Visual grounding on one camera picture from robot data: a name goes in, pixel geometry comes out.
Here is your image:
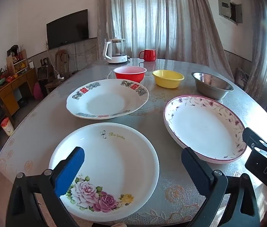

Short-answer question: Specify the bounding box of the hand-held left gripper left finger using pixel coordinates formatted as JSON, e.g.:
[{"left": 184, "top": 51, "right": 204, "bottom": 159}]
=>
[{"left": 6, "top": 147, "right": 86, "bottom": 227}]

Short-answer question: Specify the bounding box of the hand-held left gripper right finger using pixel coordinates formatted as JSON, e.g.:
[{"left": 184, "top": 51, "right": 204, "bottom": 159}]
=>
[{"left": 181, "top": 147, "right": 261, "bottom": 227}]

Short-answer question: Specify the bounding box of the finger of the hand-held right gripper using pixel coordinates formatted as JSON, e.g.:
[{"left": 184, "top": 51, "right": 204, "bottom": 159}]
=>
[{"left": 242, "top": 127, "right": 267, "bottom": 168}]

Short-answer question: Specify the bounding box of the pink rim floral plate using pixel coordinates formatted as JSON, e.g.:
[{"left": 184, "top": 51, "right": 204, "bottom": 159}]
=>
[{"left": 163, "top": 95, "right": 248, "bottom": 164}]

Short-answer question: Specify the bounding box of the white rose print plate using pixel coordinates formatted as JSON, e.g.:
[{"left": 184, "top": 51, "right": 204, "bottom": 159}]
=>
[{"left": 49, "top": 122, "right": 160, "bottom": 221}]

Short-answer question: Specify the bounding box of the stainless steel bowl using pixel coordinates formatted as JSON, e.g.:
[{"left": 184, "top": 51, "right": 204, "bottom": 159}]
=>
[{"left": 191, "top": 72, "right": 234, "bottom": 100}]

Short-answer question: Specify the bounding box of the white dragon print plate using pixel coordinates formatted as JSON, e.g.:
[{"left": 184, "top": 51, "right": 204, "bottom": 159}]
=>
[{"left": 66, "top": 79, "right": 149, "bottom": 120}]

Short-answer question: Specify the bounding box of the yellow plastic bowl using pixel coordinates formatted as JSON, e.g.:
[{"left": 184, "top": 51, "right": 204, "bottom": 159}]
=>
[{"left": 152, "top": 69, "right": 185, "bottom": 89}]

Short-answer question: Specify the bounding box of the red plastic bowl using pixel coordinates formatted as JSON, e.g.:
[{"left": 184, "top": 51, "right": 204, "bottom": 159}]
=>
[{"left": 113, "top": 66, "right": 147, "bottom": 84}]

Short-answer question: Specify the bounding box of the patterned cushion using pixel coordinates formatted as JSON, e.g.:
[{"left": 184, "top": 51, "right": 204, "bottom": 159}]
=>
[{"left": 235, "top": 67, "right": 250, "bottom": 89}]

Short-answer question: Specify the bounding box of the white and red bin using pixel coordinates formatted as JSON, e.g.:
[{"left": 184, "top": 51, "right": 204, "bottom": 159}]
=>
[{"left": 0, "top": 117, "right": 15, "bottom": 136}]

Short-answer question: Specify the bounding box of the pink bag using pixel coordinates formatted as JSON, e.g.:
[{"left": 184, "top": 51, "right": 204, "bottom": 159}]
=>
[{"left": 33, "top": 82, "right": 43, "bottom": 100}]

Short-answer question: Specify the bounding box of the narrow beige side curtain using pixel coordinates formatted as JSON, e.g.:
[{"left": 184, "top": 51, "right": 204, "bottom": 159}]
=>
[{"left": 244, "top": 0, "right": 267, "bottom": 95}]

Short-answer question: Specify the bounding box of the wooden cabinet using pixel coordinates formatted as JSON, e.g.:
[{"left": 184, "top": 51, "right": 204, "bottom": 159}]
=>
[{"left": 0, "top": 68, "right": 38, "bottom": 117}]

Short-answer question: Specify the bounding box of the wooden chair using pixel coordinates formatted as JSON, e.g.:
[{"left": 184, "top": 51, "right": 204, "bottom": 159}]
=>
[{"left": 45, "top": 50, "right": 70, "bottom": 93}]

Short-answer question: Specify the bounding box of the shelf with ornaments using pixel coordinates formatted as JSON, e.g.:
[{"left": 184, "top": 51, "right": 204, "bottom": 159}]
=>
[{"left": 7, "top": 44, "right": 30, "bottom": 74}]

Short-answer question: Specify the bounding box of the white electric glass kettle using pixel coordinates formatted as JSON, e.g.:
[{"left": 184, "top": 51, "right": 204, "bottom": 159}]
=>
[{"left": 103, "top": 38, "right": 129, "bottom": 64}]

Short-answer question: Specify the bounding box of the red mug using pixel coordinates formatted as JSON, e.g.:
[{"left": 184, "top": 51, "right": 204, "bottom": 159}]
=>
[{"left": 138, "top": 49, "right": 157, "bottom": 62}]

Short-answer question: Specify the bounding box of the black flat television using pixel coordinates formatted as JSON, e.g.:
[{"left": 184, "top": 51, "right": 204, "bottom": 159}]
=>
[{"left": 46, "top": 9, "right": 89, "bottom": 50}]

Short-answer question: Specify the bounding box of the wide beige sheer curtain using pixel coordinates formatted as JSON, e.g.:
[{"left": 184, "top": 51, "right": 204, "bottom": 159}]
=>
[{"left": 97, "top": 0, "right": 234, "bottom": 76}]

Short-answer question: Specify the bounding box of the grey wall electrical box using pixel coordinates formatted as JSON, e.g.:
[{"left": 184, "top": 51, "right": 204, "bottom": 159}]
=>
[{"left": 217, "top": 0, "right": 243, "bottom": 25}]

